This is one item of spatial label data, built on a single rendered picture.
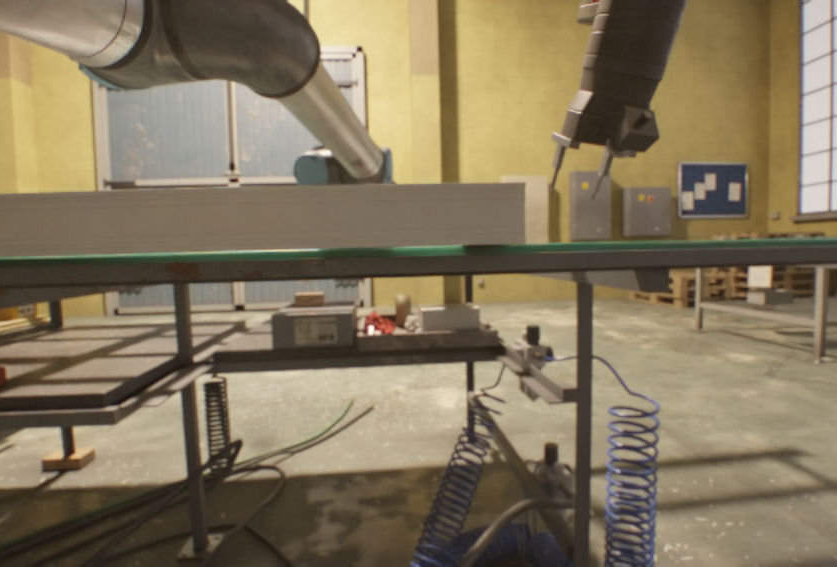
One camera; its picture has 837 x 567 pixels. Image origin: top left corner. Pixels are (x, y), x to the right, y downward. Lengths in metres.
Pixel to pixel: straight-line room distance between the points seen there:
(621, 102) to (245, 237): 0.41
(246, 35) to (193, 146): 7.13
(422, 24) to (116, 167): 5.04
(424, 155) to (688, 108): 4.66
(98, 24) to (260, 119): 6.96
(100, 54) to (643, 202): 7.91
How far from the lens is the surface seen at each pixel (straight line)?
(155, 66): 0.63
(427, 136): 6.95
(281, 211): 0.52
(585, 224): 7.65
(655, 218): 8.26
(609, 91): 0.48
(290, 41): 0.61
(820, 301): 4.20
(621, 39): 0.47
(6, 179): 8.59
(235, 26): 0.59
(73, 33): 0.56
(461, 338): 1.26
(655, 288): 0.70
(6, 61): 8.91
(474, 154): 7.42
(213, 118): 7.72
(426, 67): 7.26
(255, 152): 7.42
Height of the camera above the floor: 0.86
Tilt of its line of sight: 4 degrees down
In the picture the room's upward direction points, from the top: 1 degrees counter-clockwise
